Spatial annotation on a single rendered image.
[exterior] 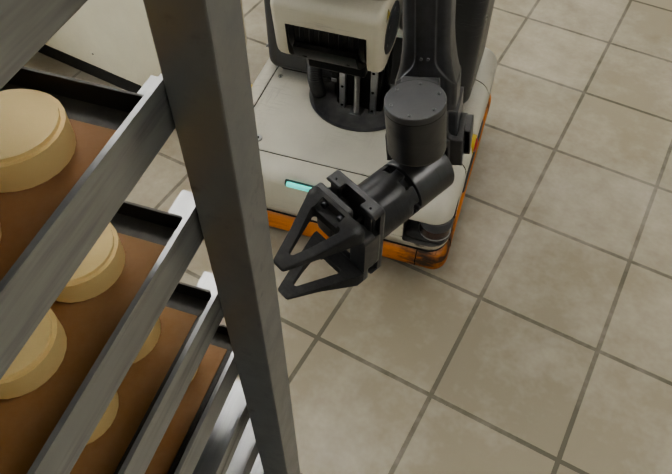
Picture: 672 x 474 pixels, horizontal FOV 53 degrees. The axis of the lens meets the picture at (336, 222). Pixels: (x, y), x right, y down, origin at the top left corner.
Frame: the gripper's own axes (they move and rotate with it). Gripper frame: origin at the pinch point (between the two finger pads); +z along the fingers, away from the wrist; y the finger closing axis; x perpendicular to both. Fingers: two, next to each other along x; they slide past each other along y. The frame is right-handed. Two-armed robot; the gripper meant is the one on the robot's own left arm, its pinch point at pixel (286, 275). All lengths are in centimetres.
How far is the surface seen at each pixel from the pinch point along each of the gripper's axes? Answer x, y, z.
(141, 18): -121, -65, -43
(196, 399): 5.2, 2.9, 13.1
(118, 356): 8.9, 22.5, 16.0
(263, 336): 7.6, 10.1, 7.5
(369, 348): -18, -96, -32
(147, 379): 5.7, 12.0, 15.3
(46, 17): 6.4, 39.1, 11.8
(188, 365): 7.3, 13.2, 12.9
